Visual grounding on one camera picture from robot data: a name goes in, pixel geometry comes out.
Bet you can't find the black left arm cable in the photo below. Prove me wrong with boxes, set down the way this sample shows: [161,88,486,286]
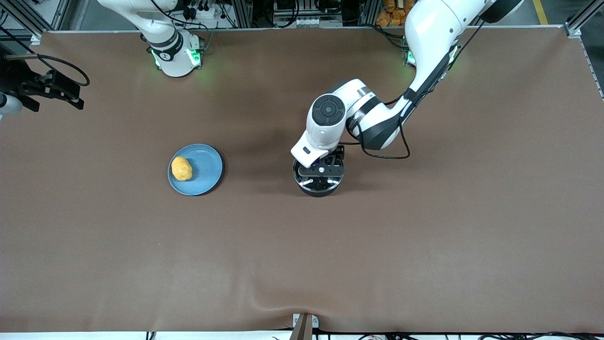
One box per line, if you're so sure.
[347,19,487,160]

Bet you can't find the white power strip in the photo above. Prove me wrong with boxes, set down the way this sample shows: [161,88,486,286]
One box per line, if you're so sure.
[182,0,223,20]

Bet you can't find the pile of orange toy foods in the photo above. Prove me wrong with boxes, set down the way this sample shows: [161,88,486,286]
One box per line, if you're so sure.
[376,0,417,27]

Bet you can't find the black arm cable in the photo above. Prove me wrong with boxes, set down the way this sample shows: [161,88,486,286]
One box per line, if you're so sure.
[37,54,91,88]
[347,19,487,160]

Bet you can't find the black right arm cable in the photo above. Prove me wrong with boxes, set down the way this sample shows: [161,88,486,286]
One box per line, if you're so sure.
[37,54,91,88]

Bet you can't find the metal table edge bracket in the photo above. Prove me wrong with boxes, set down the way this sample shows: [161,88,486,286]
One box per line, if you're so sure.
[292,313,319,340]

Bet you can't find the dark pot with blue handle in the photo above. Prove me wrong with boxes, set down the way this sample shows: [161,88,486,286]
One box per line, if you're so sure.
[293,158,345,198]

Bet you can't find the aluminium frame profile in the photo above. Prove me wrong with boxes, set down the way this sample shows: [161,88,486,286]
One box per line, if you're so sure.
[0,0,71,45]
[564,0,604,39]

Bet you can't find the yellow potato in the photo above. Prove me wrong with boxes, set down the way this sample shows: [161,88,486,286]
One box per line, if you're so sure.
[171,156,193,181]

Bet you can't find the glass lid with blue knob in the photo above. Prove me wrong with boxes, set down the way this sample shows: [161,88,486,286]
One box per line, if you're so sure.
[295,161,344,195]

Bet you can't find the blue round plate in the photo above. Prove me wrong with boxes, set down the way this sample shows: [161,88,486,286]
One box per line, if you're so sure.
[168,144,224,196]

